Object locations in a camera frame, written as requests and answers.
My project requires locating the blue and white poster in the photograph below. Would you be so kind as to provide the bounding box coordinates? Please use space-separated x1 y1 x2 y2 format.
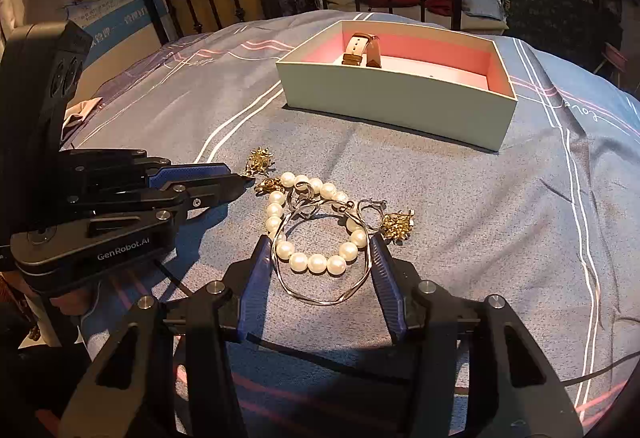
32 0 168 69

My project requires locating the pink stool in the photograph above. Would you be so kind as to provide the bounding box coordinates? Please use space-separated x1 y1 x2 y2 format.
594 41 630 85

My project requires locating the pink-lined cardboard box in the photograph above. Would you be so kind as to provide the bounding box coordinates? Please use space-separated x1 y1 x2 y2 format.
275 18 518 153

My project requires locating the brown strap wristwatch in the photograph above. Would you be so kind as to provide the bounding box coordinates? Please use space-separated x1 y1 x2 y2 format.
341 32 383 69

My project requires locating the small gold charm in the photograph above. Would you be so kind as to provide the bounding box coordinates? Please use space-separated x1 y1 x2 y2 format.
254 178 284 197

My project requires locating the twisted silver earring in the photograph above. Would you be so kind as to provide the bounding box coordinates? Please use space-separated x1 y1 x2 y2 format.
285 181 322 220
349 199 389 230

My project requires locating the beige cloth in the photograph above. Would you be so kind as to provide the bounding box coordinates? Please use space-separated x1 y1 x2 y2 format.
61 97 105 125

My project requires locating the green patterned counter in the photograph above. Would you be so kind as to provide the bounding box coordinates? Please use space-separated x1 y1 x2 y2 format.
505 0 625 56

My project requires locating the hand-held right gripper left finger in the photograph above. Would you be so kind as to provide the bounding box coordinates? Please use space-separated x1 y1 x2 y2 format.
60 233 276 438

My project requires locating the gold leaf earring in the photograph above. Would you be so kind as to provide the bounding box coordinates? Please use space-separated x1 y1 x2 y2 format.
244 147 277 177
380 208 417 245

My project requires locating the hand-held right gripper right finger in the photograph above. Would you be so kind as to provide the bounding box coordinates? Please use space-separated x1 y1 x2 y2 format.
367 234 586 438

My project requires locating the thin silver bangle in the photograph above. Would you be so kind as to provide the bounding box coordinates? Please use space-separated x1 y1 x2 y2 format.
272 198 375 308

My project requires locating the white pearl bracelet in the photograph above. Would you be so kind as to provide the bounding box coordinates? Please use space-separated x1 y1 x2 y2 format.
265 172 369 276

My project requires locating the blue striped bed sheet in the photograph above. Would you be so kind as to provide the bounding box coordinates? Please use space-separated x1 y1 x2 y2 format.
60 10 640 438

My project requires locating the black cable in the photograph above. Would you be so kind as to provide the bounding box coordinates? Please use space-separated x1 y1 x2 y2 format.
557 353 632 387

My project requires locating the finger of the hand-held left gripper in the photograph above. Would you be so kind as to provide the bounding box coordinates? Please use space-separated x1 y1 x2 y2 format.
57 148 236 191
70 174 257 239

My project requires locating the person's left hand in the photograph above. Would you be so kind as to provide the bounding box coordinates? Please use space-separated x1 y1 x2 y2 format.
47 292 106 319

